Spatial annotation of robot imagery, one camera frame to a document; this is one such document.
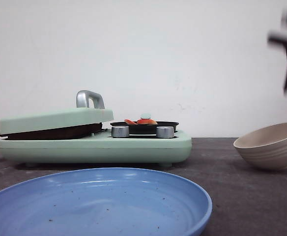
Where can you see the blue plastic plate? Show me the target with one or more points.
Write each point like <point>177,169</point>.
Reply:
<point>105,202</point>

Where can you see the right silver control knob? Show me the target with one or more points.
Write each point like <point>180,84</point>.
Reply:
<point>165,132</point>

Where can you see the cream ribbed bowl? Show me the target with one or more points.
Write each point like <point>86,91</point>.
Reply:
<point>265,148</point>

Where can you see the black round frying pan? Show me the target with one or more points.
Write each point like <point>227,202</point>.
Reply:
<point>145,129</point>

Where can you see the pink cooked shrimp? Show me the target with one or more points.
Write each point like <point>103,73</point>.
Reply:
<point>141,121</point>

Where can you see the white bread slice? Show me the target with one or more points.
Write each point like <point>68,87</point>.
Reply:
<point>65,133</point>

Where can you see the black sandwich maker lid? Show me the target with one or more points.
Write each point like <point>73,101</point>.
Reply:
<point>89,109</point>

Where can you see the left silver control knob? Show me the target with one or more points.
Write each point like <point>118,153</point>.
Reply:
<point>120,131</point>

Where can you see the silver control knob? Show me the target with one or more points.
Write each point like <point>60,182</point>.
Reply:
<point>120,131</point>
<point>165,132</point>

